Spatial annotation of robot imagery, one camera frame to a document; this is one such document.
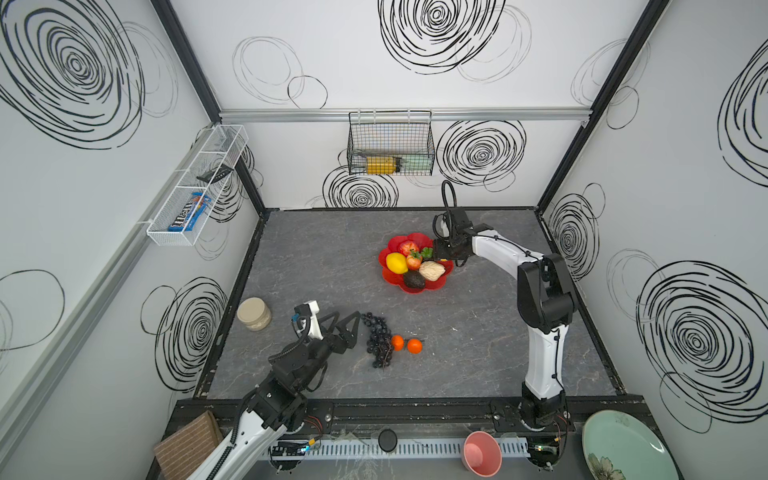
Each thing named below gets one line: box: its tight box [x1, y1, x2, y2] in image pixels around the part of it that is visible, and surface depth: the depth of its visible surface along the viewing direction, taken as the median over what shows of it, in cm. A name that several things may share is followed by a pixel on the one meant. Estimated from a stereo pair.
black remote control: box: [196, 163, 234, 184], surface depth 82 cm
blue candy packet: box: [167, 192, 212, 232], surface depth 72 cm
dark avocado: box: [404, 270, 425, 290], surface depth 96 cm
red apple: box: [399, 240, 419, 257], surface depth 102 cm
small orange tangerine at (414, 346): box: [407, 338, 423, 355], surface depth 85 cm
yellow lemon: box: [386, 252, 408, 274], surface depth 101 cm
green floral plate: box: [582, 410, 683, 480], surface depth 70 cm
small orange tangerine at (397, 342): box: [391, 334, 405, 352], surface depth 85 cm
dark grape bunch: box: [361, 312, 393, 369], surface depth 84 cm
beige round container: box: [236, 297, 273, 332], surface depth 87 cm
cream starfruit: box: [418, 260, 446, 282], surface depth 98 cm
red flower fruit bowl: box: [378, 232, 454, 294], surface depth 99 cm
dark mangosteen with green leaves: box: [421, 247, 435, 261], surface depth 101 cm
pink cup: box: [462, 430, 503, 477], surface depth 69 cm
